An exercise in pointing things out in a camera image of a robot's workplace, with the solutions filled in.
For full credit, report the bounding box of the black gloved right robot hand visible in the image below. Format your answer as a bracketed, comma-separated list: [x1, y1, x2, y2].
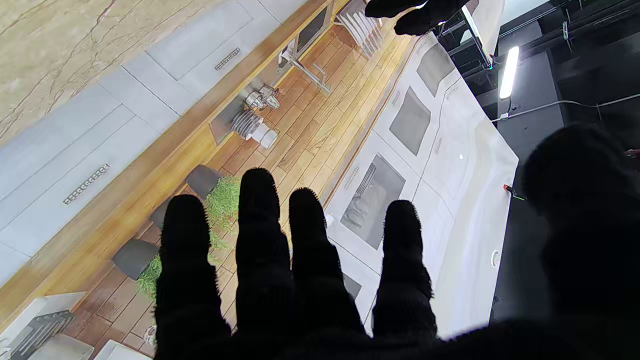
[152, 122, 640, 360]

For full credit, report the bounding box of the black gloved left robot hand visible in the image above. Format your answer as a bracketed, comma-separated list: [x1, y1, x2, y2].
[365, 0, 471, 36]

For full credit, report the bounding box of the white fluorescent light tube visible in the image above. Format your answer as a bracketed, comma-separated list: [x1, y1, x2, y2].
[499, 46, 521, 100]

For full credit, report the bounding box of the printed kitchen backdrop banner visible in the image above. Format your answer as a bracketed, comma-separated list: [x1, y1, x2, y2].
[0, 0, 521, 360]

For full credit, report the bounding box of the white panel with black frame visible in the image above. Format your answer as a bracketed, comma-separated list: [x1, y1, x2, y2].
[460, 0, 507, 68]

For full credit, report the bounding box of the black metal truss frame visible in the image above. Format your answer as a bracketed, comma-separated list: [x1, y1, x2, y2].
[435, 0, 640, 96]

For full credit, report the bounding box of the white power cable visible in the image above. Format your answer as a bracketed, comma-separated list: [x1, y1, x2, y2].
[492, 99, 640, 123]

